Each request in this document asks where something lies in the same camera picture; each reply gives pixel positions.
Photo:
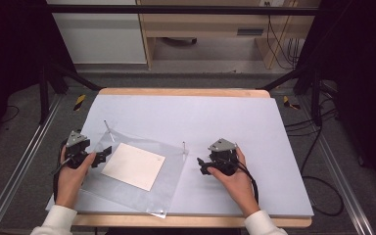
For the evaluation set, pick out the black curtain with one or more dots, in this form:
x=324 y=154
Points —
x=9 y=49
x=362 y=65

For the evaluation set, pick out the black horizontal crossbar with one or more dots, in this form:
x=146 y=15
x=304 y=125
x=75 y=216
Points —
x=176 y=9

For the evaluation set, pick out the clear acrylic photo frame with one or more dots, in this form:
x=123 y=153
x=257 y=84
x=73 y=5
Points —
x=173 y=169

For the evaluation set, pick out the wooden table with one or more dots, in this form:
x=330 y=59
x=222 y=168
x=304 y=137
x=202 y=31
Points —
x=182 y=91

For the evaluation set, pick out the person's right hand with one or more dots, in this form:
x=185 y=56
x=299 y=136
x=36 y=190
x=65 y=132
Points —
x=238 y=186

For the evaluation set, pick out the grey desk label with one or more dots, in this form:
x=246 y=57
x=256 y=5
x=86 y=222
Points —
x=250 y=32

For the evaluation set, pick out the white cabinet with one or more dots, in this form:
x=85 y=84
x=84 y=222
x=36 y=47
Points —
x=101 y=39

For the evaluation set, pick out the light wooden desk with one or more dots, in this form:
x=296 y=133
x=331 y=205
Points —
x=205 y=23

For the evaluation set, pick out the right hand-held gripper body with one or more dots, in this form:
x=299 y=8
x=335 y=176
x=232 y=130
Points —
x=223 y=156

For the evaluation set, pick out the white table sheet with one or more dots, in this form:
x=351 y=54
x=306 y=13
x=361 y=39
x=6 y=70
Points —
x=192 y=120

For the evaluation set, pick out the painting picture card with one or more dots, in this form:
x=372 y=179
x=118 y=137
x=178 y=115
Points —
x=133 y=166

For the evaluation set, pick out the aluminium floor rail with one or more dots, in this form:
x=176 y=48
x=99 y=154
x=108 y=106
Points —
x=339 y=169
x=16 y=169

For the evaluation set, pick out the yellow black tape piece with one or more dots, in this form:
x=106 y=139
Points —
x=288 y=103
x=79 y=102

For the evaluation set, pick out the black metal stand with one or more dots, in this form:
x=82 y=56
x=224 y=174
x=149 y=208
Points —
x=316 y=98
x=44 y=94

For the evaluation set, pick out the person's left hand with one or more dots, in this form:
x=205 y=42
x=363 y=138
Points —
x=70 y=182

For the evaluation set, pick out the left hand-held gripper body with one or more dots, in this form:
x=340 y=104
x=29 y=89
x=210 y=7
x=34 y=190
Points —
x=75 y=147

